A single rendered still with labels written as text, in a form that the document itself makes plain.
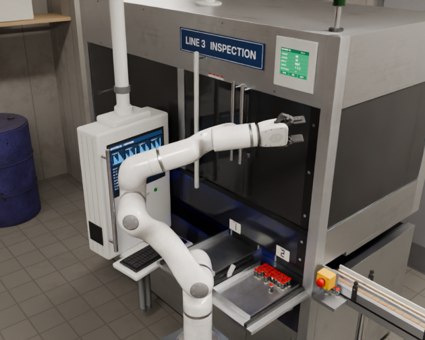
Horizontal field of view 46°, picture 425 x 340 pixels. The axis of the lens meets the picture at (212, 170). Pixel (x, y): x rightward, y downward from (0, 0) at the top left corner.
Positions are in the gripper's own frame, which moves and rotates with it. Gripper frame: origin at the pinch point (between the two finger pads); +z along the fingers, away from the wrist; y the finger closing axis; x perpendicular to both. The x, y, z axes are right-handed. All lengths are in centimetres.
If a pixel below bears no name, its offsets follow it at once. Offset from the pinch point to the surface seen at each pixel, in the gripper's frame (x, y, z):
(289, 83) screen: 41.4, -14.5, 5.0
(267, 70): 54, -16, -2
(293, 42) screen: 48.2, 1.1, 7.4
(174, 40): 105, -31, -43
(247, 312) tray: -24, -91, -24
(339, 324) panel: -15, -141, 27
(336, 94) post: 26.2, -10.2, 20.9
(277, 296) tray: -16, -97, -9
